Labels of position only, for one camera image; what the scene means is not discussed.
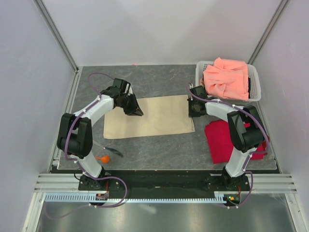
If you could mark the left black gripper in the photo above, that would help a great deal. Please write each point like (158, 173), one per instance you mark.
(135, 105)

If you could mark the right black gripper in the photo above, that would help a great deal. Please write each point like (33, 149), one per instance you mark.
(190, 113)

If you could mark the beige cloth napkin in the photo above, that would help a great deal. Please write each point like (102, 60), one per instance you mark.
(166, 115)

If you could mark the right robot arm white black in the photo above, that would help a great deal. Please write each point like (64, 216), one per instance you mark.
(247, 133)

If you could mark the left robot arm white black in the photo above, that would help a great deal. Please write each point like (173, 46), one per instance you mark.
(75, 137)

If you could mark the red cloth napkin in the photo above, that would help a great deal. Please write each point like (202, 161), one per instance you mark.
(220, 143)

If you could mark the patterned cloth in basket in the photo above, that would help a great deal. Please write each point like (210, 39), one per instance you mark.
(201, 82)

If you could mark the salmon pink cloth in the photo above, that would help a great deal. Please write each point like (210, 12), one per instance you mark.
(227, 79)

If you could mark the orange plastic spoon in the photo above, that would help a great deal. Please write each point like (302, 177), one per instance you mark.
(104, 159)

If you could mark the dark cloth in basket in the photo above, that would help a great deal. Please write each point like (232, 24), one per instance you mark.
(249, 86)

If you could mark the white plastic basket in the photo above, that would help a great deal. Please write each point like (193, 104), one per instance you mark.
(255, 93)

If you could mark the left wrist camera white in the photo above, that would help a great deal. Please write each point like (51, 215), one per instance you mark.
(129, 90)

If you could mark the black knife clear handle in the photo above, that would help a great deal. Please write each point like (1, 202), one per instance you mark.
(109, 149)

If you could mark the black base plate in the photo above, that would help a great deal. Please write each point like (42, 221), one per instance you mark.
(168, 184)

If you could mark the white slotted cable duct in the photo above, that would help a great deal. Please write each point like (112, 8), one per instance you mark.
(105, 198)

